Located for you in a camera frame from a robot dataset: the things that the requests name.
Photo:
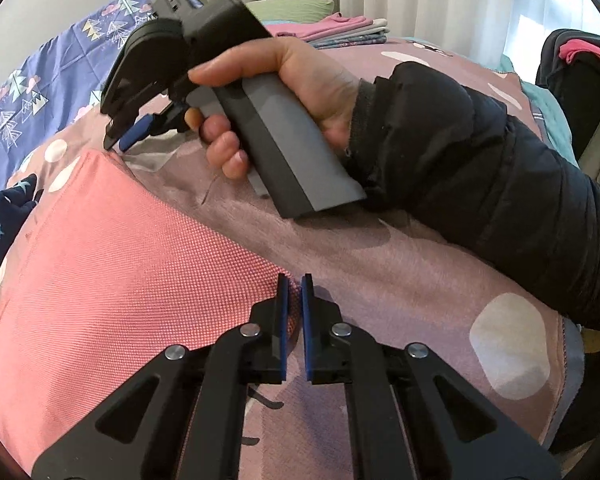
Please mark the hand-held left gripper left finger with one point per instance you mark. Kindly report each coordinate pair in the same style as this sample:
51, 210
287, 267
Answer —
281, 330

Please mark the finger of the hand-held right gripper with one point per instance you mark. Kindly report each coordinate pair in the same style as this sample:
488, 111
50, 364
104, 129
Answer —
115, 132
137, 130

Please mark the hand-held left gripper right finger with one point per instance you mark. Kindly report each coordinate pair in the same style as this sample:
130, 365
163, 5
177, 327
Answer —
307, 330

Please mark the pink long-sleeve shirt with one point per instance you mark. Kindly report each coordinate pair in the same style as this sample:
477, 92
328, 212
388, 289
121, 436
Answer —
105, 260

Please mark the person's right forearm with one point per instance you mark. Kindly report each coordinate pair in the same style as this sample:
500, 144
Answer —
480, 170

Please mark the stack of folded clothes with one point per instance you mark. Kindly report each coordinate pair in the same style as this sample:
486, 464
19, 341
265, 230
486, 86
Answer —
325, 27

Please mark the person's right hand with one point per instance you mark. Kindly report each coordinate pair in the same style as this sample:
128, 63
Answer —
310, 75

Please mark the green pillow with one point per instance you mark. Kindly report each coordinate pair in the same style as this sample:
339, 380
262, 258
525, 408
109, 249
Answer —
295, 10

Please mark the purple tree-print sheet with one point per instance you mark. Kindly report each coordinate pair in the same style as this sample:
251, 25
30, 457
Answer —
55, 75

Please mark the mauve polka dot blanket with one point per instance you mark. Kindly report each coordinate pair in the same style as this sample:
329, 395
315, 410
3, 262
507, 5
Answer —
380, 270

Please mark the navy star-print fleece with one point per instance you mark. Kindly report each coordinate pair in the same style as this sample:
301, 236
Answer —
5, 210

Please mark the patterned folded garment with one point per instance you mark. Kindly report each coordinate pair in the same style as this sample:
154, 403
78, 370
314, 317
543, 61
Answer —
360, 40

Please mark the bright pink cloth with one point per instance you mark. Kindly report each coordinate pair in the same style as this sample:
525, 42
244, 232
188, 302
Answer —
580, 50

